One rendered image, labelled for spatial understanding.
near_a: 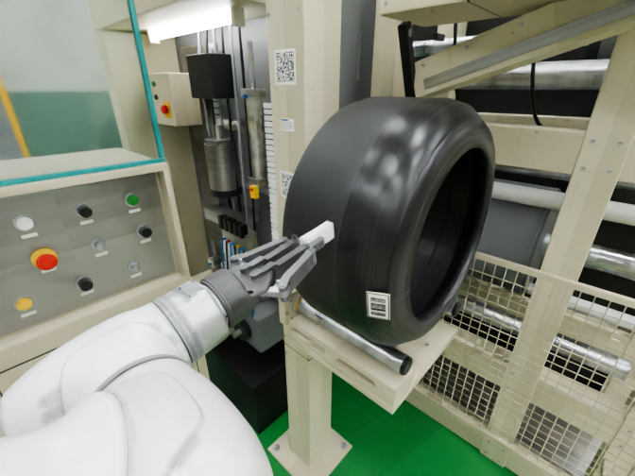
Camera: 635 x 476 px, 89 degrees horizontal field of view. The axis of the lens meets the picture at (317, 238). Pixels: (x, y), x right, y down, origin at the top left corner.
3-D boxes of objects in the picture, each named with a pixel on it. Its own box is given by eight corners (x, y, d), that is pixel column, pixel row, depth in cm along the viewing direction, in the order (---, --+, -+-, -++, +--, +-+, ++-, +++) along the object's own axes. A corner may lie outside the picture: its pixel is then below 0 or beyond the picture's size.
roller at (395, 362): (291, 309, 92) (297, 295, 92) (300, 310, 96) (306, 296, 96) (400, 378, 71) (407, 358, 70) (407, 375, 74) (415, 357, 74)
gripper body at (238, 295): (222, 297, 38) (282, 260, 43) (187, 272, 43) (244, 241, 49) (237, 342, 42) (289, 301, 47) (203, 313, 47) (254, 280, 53)
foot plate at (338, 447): (267, 450, 145) (266, 447, 144) (309, 410, 162) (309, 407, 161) (310, 497, 128) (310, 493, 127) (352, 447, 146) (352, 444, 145)
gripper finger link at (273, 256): (248, 292, 47) (243, 288, 48) (301, 255, 54) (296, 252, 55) (243, 271, 45) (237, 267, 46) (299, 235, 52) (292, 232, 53)
